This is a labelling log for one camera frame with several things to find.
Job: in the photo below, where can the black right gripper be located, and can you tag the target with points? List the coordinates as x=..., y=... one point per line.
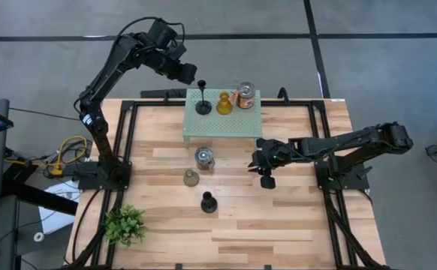
x=278, y=152

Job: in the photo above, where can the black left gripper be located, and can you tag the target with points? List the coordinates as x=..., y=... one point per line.
x=171, y=62

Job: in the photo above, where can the tall black candlestick holder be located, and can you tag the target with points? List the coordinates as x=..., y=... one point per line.
x=203, y=108
x=208, y=204

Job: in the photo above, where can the amber ribbed glass candle holder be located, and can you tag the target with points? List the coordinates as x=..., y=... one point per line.
x=224, y=107

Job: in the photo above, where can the candle jar with orange label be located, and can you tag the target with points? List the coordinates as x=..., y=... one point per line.
x=246, y=99

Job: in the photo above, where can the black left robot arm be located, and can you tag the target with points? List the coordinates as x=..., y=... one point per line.
x=102, y=78

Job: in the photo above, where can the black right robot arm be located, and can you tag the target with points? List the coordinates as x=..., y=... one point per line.
x=353, y=140

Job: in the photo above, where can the black bar behind table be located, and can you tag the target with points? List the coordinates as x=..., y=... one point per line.
x=158, y=93

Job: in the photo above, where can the pale green perforated metal shelf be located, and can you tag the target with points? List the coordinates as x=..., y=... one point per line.
x=222, y=125

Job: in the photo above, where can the small green artificial plant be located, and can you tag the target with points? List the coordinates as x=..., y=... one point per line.
x=124, y=227

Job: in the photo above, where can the black desk leg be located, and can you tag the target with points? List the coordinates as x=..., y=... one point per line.
x=46, y=200

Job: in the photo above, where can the white paper sheet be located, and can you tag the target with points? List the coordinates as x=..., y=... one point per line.
x=57, y=221

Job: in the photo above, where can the white tape roll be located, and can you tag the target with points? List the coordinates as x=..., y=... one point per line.
x=36, y=237

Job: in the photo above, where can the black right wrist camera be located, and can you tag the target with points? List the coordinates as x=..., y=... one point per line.
x=268, y=182

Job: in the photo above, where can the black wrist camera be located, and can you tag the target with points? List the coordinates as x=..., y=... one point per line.
x=162, y=33
x=268, y=182

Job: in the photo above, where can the black aluminium table frame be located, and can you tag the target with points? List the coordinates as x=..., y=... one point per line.
x=151, y=102

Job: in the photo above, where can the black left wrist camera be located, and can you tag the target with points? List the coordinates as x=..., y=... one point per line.
x=162, y=33

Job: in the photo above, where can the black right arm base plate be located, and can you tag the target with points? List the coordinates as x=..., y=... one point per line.
x=353, y=180

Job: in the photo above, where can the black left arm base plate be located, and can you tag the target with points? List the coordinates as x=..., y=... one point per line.
x=91, y=183

